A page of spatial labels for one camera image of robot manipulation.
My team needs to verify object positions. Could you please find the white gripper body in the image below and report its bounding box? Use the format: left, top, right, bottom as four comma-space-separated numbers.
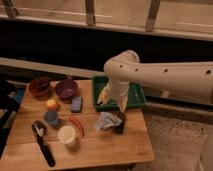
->
107, 79, 129, 101

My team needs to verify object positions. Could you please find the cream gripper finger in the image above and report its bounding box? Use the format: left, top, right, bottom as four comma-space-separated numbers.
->
118, 98, 127, 112
97, 87, 109, 104

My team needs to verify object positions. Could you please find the red yellow apple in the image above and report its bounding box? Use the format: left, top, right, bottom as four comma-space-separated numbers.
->
46, 99, 59, 110

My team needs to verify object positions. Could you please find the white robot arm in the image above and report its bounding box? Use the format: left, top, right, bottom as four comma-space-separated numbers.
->
97, 50, 213, 112

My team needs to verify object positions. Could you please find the white paper cup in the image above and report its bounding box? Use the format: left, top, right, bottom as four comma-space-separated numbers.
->
57, 125, 76, 146

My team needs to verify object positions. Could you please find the green plastic tray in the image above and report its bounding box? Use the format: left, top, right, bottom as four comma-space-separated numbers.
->
92, 76, 146, 112

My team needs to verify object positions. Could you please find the dark small block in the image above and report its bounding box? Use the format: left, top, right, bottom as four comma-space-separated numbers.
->
114, 111, 127, 135

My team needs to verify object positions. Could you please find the blue sponge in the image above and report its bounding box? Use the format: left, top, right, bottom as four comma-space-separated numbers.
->
71, 96, 82, 113

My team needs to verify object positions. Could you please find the purple bowl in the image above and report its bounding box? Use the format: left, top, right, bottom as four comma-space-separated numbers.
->
55, 79, 78, 99

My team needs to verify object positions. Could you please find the red chili pepper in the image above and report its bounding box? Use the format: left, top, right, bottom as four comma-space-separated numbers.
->
69, 116, 84, 137

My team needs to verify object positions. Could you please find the wooden cutting board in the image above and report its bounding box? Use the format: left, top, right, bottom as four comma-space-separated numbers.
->
0, 80, 154, 171

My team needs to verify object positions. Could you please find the blue round lid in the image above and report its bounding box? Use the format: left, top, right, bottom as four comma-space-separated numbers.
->
44, 110, 59, 126

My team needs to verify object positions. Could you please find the dark red bowl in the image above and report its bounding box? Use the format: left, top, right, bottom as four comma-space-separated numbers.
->
29, 76, 50, 98

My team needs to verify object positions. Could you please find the black chair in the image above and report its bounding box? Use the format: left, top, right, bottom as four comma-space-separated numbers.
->
0, 78, 19, 157

